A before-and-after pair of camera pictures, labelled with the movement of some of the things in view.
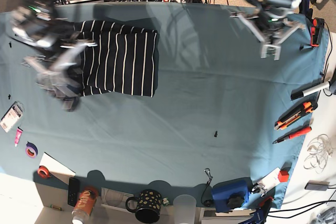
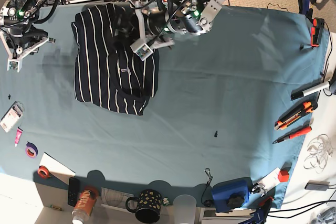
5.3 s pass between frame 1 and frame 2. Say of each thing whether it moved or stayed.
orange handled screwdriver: stayed
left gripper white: moved
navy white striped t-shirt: moved
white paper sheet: stayed
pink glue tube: stayed
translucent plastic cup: stayed
